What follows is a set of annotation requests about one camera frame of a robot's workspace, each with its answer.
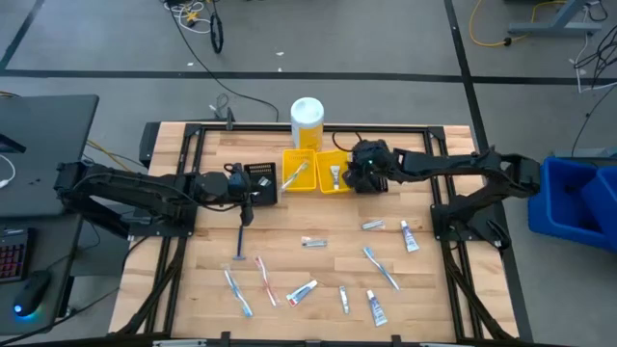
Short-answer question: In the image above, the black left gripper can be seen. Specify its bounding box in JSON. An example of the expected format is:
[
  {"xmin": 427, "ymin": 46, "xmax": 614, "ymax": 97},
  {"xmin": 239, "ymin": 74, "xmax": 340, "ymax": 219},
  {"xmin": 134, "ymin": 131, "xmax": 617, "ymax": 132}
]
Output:
[{"xmin": 222, "ymin": 162, "xmax": 265, "ymax": 228}]

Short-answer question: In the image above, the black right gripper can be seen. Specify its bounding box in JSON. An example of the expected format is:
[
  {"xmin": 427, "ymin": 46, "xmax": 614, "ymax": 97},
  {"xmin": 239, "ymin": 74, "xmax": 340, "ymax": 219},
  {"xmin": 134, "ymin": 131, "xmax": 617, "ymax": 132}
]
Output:
[{"xmin": 342, "ymin": 138, "xmax": 392, "ymax": 195}]

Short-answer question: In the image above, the green toothbrush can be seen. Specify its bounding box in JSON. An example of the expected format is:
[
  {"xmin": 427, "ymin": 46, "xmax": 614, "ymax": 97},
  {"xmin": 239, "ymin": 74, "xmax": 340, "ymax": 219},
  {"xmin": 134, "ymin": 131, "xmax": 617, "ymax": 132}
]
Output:
[{"xmin": 281, "ymin": 162, "xmax": 309, "ymax": 193}]

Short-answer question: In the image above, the red toothbrush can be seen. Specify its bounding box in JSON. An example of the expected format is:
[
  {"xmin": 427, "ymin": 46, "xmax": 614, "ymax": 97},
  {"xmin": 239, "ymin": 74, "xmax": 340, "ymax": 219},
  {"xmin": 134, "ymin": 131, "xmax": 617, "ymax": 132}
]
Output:
[{"xmin": 255, "ymin": 255, "xmax": 279, "ymax": 308}]

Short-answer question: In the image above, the blue toothbrush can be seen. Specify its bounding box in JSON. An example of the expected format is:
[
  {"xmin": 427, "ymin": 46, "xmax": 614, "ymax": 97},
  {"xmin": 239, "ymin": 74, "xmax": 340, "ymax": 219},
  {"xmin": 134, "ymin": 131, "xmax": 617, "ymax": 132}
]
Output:
[
  {"xmin": 362, "ymin": 246, "xmax": 401, "ymax": 291},
  {"xmin": 223, "ymin": 267, "xmax": 254, "ymax": 318}
]

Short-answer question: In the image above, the white toothpaste tube red end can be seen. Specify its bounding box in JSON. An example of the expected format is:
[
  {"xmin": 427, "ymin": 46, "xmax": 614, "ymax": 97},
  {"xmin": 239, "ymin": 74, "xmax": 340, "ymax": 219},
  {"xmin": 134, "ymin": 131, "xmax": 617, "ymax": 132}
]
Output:
[{"xmin": 285, "ymin": 279, "xmax": 319, "ymax": 307}]

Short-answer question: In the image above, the yellow plastic basket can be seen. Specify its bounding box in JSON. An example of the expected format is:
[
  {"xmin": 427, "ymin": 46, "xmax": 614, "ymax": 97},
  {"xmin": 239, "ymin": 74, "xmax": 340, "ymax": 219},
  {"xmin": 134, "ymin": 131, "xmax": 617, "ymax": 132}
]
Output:
[
  {"xmin": 315, "ymin": 149, "xmax": 353, "ymax": 195},
  {"xmin": 282, "ymin": 147, "xmax": 319, "ymax": 193}
]

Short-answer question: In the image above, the dark blue disposable razor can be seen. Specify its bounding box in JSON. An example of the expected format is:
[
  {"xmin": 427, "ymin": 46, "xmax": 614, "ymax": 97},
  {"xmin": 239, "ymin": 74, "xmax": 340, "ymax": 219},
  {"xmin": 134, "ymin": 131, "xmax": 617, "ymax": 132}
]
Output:
[{"xmin": 231, "ymin": 225, "xmax": 247, "ymax": 262}]

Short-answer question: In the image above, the white yellow wipes canister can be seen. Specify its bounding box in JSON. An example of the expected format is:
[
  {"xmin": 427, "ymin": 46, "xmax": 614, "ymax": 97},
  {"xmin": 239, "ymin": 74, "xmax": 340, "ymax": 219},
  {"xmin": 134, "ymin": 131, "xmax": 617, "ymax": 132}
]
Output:
[{"xmin": 290, "ymin": 96, "xmax": 325, "ymax": 152}]

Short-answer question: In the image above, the blue plastic bin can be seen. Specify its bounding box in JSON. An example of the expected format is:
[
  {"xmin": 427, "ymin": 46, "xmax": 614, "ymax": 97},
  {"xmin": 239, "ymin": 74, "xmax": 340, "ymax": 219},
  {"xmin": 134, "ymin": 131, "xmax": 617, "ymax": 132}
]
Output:
[
  {"xmin": 579, "ymin": 166, "xmax": 617, "ymax": 242},
  {"xmin": 526, "ymin": 154, "xmax": 617, "ymax": 253}
]

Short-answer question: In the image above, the black side desk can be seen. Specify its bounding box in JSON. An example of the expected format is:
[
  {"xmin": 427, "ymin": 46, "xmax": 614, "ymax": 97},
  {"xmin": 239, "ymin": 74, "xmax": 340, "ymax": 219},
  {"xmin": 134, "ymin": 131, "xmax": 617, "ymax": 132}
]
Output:
[{"xmin": 0, "ymin": 93, "xmax": 100, "ymax": 336}]

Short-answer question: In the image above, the grey stand leg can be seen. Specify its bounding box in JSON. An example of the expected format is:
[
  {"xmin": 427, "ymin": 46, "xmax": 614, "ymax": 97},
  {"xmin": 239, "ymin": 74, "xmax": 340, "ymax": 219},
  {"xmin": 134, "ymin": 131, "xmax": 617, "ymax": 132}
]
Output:
[{"xmin": 506, "ymin": 0, "xmax": 604, "ymax": 39}]

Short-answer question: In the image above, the black computer mouse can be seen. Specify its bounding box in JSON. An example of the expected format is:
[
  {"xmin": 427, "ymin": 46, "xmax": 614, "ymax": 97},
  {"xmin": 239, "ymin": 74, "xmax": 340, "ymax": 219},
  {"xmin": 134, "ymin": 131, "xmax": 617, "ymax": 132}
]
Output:
[{"xmin": 12, "ymin": 270, "xmax": 52, "ymax": 319}]

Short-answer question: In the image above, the dark desk device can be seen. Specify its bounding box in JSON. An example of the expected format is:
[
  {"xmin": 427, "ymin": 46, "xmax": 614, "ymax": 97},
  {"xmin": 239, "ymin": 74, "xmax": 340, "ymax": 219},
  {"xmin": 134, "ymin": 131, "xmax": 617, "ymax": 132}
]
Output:
[{"xmin": 0, "ymin": 132, "xmax": 28, "ymax": 154}]

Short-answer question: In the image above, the black backlit keyboard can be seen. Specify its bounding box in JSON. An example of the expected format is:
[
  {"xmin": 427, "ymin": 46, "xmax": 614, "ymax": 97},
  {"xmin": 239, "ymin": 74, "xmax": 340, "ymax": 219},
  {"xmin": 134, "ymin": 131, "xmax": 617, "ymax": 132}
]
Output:
[{"xmin": 0, "ymin": 227, "xmax": 30, "ymax": 283}]

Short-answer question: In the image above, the black aluminium table frame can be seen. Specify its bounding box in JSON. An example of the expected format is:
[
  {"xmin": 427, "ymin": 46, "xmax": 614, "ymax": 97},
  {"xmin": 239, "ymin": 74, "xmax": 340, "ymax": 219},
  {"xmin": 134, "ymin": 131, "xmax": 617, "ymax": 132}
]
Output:
[{"xmin": 113, "ymin": 122, "xmax": 520, "ymax": 344}]

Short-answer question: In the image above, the long black floor cable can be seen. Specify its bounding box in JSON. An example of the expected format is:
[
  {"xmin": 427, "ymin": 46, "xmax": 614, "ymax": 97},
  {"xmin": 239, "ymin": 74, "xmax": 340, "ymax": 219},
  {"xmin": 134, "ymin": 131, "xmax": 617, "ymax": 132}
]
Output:
[{"xmin": 166, "ymin": 0, "xmax": 281, "ymax": 122}]

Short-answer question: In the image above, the black looped cable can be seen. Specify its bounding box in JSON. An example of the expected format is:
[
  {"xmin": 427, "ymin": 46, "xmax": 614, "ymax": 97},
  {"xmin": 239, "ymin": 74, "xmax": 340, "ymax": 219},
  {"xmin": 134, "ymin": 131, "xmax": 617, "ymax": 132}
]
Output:
[{"xmin": 209, "ymin": 0, "xmax": 226, "ymax": 55}]

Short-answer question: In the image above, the thin yellow cable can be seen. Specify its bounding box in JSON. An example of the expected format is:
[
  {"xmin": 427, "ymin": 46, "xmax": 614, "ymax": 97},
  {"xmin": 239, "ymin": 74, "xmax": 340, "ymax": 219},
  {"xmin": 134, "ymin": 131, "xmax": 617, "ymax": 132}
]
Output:
[{"xmin": 85, "ymin": 139, "xmax": 148, "ymax": 170}]

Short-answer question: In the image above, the yellow floor cable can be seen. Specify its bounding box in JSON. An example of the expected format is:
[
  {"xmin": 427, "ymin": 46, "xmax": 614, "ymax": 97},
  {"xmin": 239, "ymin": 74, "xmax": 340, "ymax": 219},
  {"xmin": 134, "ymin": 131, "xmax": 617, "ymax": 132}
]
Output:
[{"xmin": 469, "ymin": 0, "xmax": 570, "ymax": 48}]

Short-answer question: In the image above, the white cable bundle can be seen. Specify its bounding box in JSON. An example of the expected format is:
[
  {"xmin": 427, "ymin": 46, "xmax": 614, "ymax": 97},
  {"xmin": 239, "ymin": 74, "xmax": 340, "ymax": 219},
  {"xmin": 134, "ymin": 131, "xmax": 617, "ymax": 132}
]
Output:
[{"xmin": 162, "ymin": 0, "xmax": 213, "ymax": 35}]

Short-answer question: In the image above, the white desk cable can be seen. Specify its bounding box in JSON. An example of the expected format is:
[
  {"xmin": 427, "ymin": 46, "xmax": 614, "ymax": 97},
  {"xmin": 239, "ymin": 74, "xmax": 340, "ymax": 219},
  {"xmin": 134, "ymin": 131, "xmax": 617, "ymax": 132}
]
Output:
[{"xmin": 0, "ymin": 153, "xmax": 17, "ymax": 190}]

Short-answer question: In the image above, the black cable bundle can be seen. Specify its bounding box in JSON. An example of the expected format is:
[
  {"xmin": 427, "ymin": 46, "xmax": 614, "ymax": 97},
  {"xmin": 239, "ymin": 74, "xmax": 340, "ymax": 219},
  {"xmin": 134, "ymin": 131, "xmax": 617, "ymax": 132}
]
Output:
[{"xmin": 571, "ymin": 23, "xmax": 617, "ymax": 158}]

